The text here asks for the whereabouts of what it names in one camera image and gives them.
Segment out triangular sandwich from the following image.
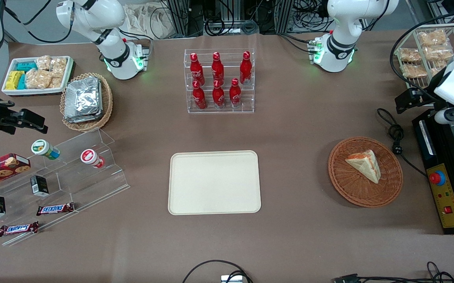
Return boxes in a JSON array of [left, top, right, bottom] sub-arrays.
[[345, 150, 381, 184]]

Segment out oval tan wicker basket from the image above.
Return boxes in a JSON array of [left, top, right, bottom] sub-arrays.
[[60, 72, 113, 132]]

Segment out round brown wicker basket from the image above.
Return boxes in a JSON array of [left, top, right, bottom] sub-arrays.
[[328, 136, 403, 208]]

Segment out cream rectangular serving tray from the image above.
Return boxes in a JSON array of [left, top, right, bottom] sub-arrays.
[[168, 150, 262, 215]]

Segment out white rectangular snack bin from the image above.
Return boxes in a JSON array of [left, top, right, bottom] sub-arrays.
[[1, 55, 75, 97]]

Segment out green lid yogurt cup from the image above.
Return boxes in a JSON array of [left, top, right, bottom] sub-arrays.
[[31, 140, 60, 160]]

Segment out yellow snack packet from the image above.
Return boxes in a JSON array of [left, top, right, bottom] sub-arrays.
[[6, 71, 25, 90]]

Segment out silver foil packet stack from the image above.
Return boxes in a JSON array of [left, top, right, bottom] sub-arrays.
[[63, 76, 103, 123]]

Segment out small black barcode box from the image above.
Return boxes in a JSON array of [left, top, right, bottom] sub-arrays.
[[30, 175, 50, 197]]

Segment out red lid yogurt cup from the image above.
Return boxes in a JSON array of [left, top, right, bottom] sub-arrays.
[[80, 149, 105, 169]]

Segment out brown Snickers bar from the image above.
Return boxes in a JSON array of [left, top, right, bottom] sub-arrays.
[[0, 221, 39, 237], [36, 202, 75, 216]]

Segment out clear acrylic stepped stand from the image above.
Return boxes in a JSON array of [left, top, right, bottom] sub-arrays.
[[0, 128, 131, 247]]

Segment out beige cloth bag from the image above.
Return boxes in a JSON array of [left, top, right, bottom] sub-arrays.
[[124, 3, 168, 40]]

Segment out clear acrylic bottle rack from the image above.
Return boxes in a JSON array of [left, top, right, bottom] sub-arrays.
[[184, 49, 255, 114]]

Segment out red cola bottle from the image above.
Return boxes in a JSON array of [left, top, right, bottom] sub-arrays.
[[192, 81, 207, 110], [211, 52, 225, 83], [229, 78, 242, 107], [239, 51, 252, 85], [212, 80, 225, 108], [189, 53, 205, 85]]

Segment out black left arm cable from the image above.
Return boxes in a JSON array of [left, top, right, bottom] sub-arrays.
[[390, 12, 454, 103]]

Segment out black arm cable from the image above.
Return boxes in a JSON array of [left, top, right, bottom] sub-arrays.
[[3, 0, 74, 44], [390, 12, 454, 103]]

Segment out white wire rack basket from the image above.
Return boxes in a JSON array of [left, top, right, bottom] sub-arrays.
[[393, 23, 454, 90]]

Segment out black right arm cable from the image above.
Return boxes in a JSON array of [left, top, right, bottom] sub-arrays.
[[3, 0, 74, 44]]

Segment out metal equipment frame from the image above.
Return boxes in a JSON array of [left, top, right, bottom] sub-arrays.
[[166, 0, 329, 38]]

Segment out black cables with connector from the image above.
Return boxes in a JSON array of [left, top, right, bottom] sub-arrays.
[[332, 261, 454, 283]]

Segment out coiled cable bundle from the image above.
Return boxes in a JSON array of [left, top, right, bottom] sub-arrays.
[[204, 18, 259, 37]]

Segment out black looped cable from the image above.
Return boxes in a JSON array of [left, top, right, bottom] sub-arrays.
[[182, 259, 253, 283]]

